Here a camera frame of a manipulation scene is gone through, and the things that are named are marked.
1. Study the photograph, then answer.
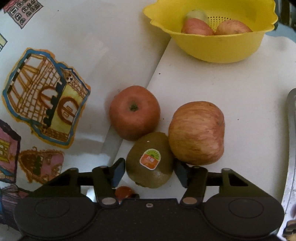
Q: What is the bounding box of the pink grid building drawing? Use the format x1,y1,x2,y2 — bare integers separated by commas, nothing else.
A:
3,0,43,29

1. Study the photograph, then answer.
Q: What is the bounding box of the orange lattice house drawing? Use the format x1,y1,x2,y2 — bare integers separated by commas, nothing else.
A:
3,48,91,148

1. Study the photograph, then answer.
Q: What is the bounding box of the small pink house drawing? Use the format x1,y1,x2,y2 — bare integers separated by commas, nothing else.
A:
18,147,64,184

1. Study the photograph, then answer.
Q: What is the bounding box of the large streaked red apple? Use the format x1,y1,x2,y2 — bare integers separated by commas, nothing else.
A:
168,101,225,165

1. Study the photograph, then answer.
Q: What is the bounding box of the purple roof house drawing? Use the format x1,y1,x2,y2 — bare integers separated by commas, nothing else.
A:
0,120,21,184

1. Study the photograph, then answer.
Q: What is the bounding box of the green yellow fruit in colander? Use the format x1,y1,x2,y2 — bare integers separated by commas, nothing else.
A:
185,9,209,25

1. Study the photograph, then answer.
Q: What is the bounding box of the metal stainless steel tray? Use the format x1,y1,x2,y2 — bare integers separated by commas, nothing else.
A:
280,87,296,219

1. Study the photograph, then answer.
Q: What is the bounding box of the dark red apple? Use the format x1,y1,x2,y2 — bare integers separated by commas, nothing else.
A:
109,85,161,141

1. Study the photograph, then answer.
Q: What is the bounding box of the yellow scalloped plastic colander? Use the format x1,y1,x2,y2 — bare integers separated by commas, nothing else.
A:
143,0,278,63

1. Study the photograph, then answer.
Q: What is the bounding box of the small red cherry tomato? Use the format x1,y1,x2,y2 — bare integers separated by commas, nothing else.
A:
115,186,135,201

